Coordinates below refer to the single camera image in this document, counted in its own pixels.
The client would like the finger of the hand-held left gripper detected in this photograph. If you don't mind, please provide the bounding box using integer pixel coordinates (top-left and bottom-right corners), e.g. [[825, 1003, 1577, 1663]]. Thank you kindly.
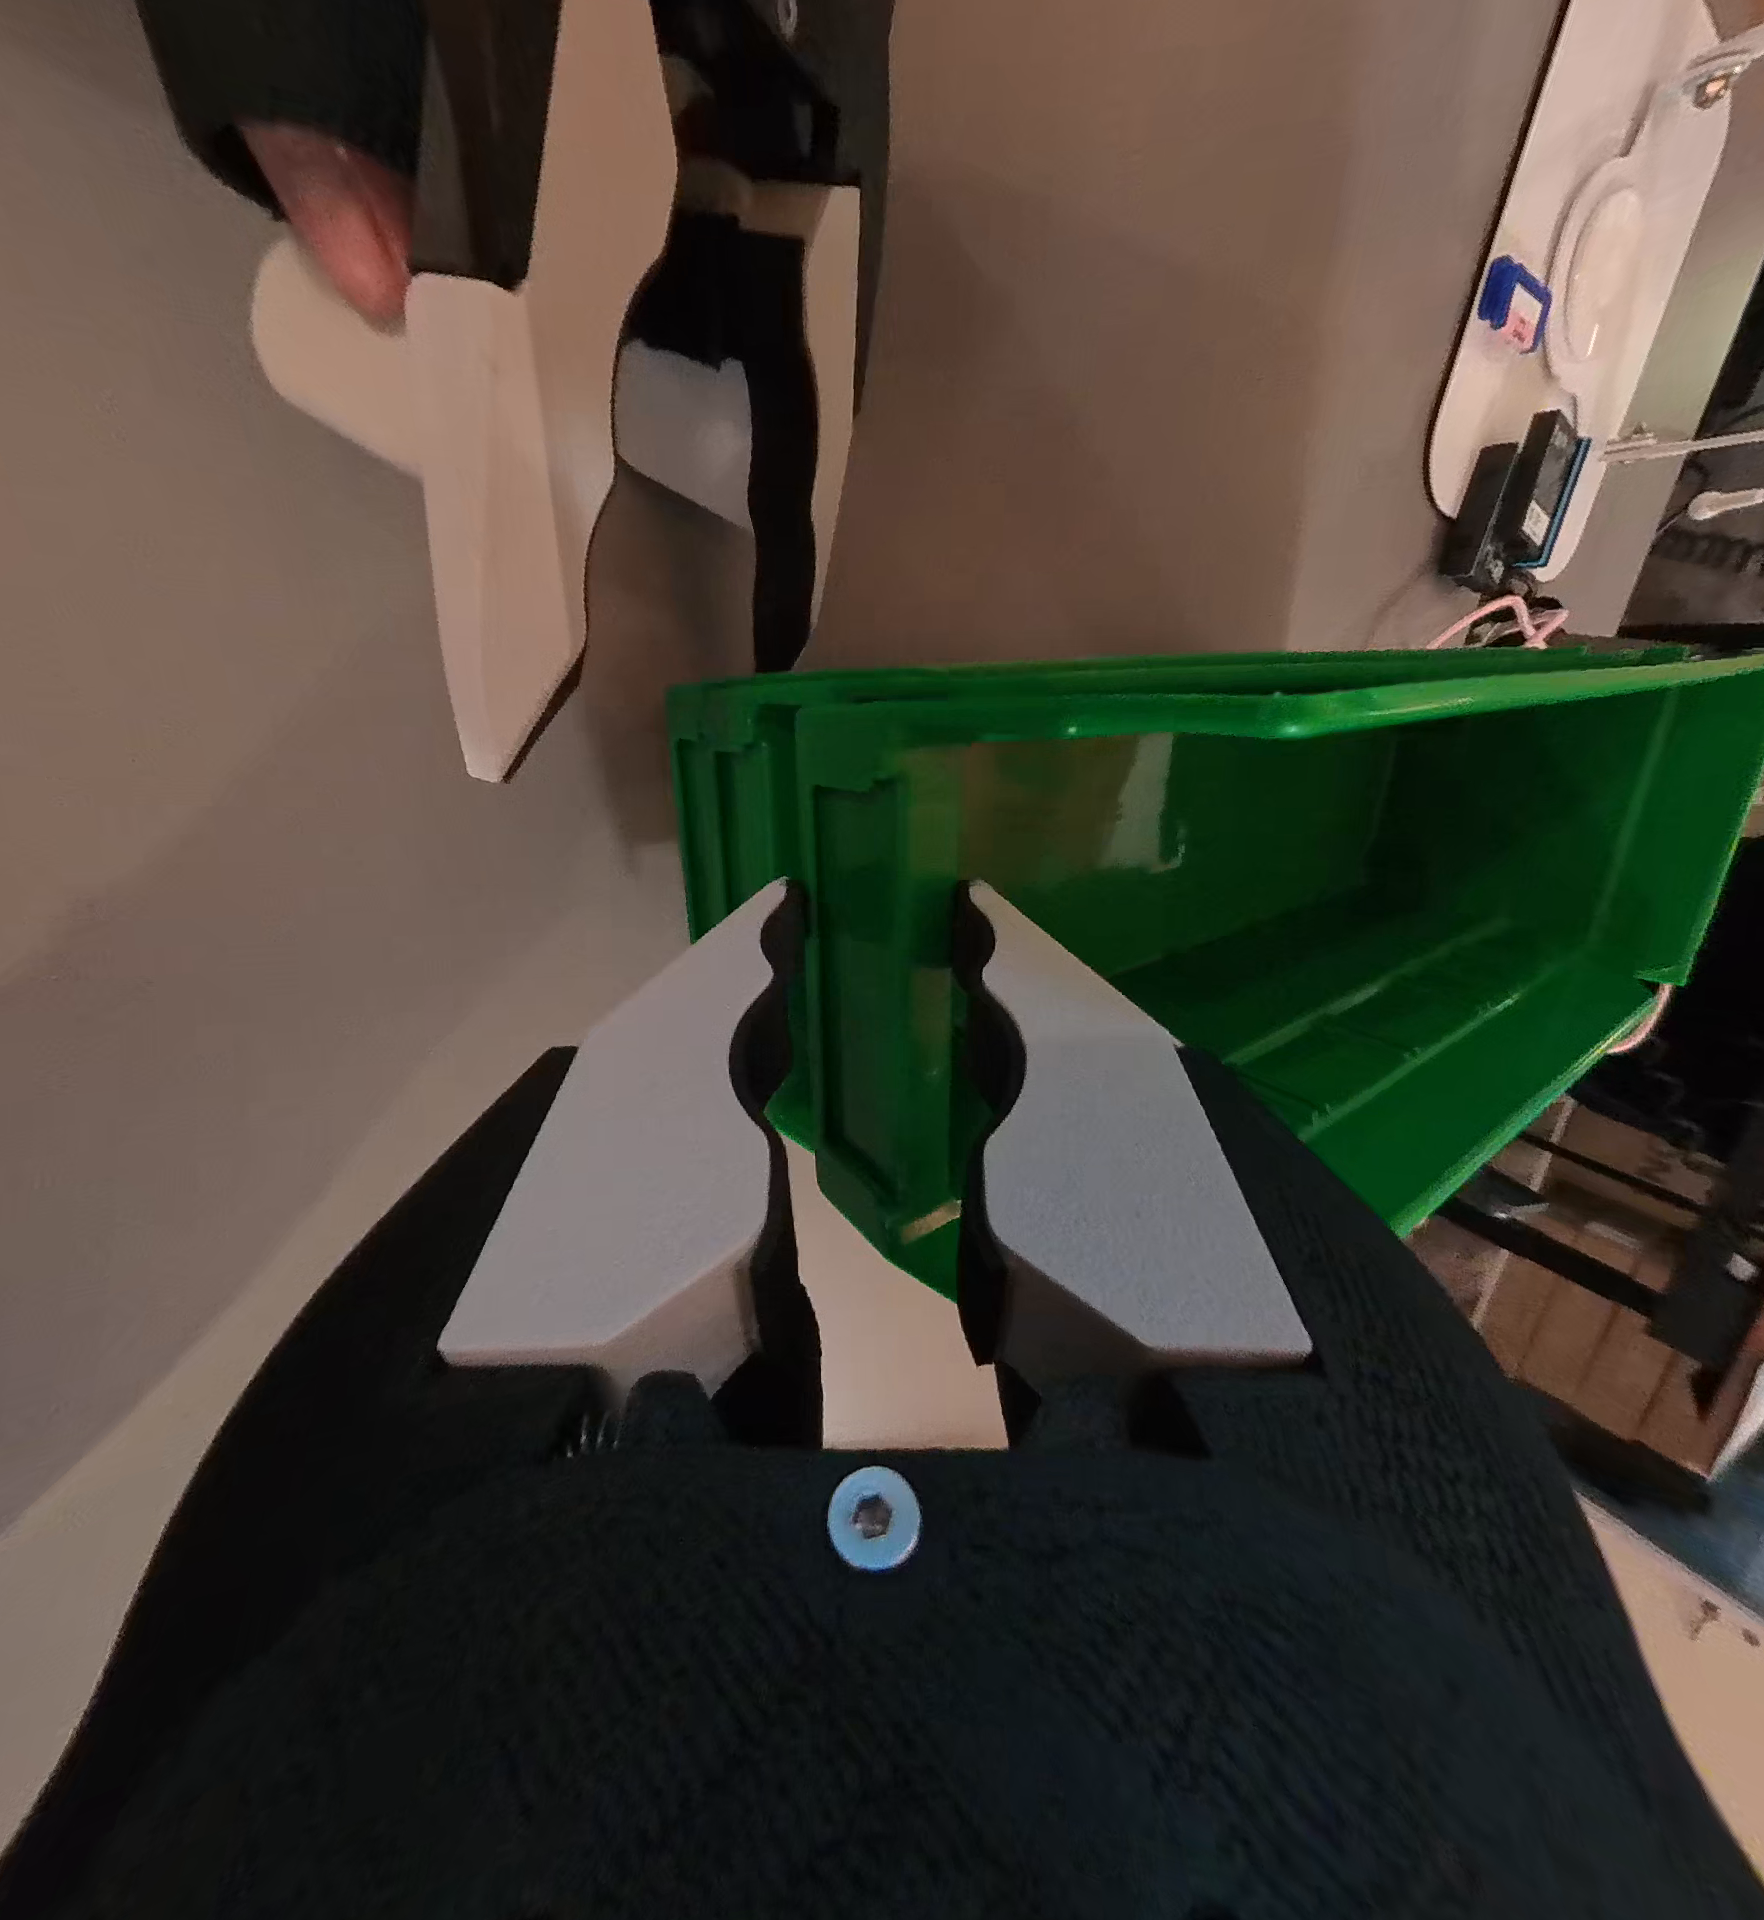
[[613, 184, 873, 671], [407, 0, 678, 786]]

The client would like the small blue box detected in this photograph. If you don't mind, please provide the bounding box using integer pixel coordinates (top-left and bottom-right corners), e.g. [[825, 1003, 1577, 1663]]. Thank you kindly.
[[1477, 251, 1558, 363]]

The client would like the black battery blue trim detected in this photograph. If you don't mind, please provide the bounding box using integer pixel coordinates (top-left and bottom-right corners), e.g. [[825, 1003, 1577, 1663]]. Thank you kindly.
[[1511, 407, 1592, 574]]

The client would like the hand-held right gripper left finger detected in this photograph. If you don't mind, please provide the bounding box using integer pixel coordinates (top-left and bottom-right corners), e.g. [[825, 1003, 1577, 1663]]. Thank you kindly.
[[437, 878, 828, 1453]]

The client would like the pink cable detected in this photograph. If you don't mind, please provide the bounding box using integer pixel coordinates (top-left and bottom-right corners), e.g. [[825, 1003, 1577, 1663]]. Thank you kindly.
[[1418, 594, 1580, 656]]

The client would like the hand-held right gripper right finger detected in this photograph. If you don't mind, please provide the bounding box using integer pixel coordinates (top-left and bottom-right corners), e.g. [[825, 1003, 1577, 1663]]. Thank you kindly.
[[948, 878, 1317, 1453]]

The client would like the green plastic bin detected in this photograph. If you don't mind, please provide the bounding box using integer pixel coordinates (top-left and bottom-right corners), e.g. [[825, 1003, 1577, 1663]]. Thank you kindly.
[[663, 647, 1764, 1304], [792, 648, 1764, 1304]]

